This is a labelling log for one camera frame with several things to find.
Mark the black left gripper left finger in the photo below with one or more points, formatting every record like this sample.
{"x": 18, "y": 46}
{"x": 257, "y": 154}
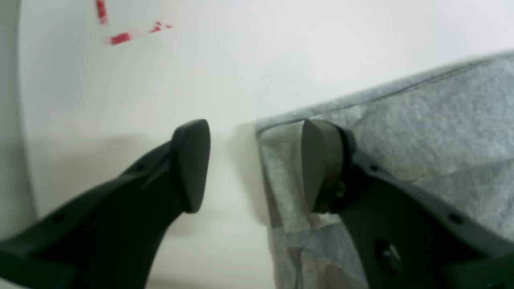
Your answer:
{"x": 108, "y": 237}

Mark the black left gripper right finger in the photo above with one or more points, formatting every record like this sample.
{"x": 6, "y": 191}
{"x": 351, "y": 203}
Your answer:
{"x": 405, "y": 237}

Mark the grey t-shirt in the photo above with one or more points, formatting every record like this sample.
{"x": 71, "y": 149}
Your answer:
{"x": 448, "y": 132}

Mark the red tape rectangle marking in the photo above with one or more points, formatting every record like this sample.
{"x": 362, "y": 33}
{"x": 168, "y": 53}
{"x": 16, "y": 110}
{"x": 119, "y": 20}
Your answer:
{"x": 121, "y": 21}

